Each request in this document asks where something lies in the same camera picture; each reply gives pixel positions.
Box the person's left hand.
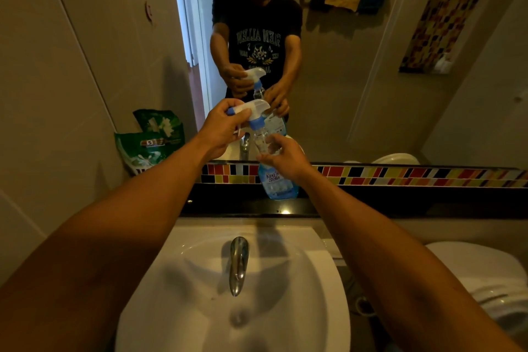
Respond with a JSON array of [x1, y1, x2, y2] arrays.
[[197, 98, 252, 161]]

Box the white toilet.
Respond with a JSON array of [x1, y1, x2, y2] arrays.
[[425, 240, 528, 338]]

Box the person's left forearm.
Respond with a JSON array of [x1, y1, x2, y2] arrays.
[[0, 137, 215, 352]]

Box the person's right forearm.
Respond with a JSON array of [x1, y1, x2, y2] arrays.
[[302, 169, 525, 352]]

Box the black stone ledge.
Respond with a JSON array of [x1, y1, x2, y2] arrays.
[[181, 184, 528, 219]]

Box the chrome faucet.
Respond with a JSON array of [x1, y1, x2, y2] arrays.
[[229, 236, 250, 297]]

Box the wall mirror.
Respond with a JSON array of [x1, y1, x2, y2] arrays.
[[41, 0, 528, 170]]

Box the white ceramic sink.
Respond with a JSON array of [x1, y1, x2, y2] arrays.
[[115, 224, 351, 352]]

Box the green detergent pouch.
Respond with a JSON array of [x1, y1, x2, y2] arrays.
[[114, 131, 167, 177]]

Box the person's right hand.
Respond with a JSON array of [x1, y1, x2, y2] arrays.
[[256, 133, 316, 187]]

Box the blue spray bottle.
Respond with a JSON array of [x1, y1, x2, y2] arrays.
[[227, 99, 299, 200]]

